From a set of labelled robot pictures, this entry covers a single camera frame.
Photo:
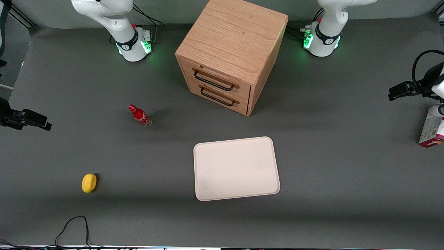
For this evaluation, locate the red cola bottle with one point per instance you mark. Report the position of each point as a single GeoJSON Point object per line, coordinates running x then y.
{"type": "Point", "coordinates": [139, 116]}

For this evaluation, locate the white rectangular tray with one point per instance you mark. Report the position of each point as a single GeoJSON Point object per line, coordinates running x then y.
{"type": "Point", "coordinates": [236, 168]}

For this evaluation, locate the grey table mat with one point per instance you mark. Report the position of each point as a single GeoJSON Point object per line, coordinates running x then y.
{"type": "Point", "coordinates": [329, 173]}

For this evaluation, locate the wooden two-drawer cabinet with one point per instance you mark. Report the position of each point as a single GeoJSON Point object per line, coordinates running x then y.
{"type": "Point", "coordinates": [232, 34]}

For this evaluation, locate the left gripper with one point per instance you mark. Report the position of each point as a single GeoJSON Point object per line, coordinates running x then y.
{"type": "Point", "coordinates": [420, 84]}

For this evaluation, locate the red plaid cookie box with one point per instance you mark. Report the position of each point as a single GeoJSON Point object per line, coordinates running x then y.
{"type": "Point", "coordinates": [432, 133]}

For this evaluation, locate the yellow lemon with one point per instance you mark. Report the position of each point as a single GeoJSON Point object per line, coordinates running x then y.
{"type": "Point", "coordinates": [89, 183]}

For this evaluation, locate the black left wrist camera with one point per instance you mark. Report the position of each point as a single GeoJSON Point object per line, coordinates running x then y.
{"type": "Point", "coordinates": [402, 90]}

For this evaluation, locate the wooden drawer front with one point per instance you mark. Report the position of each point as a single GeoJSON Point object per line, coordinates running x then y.
{"type": "Point", "coordinates": [242, 107]}
{"type": "Point", "coordinates": [242, 91]}

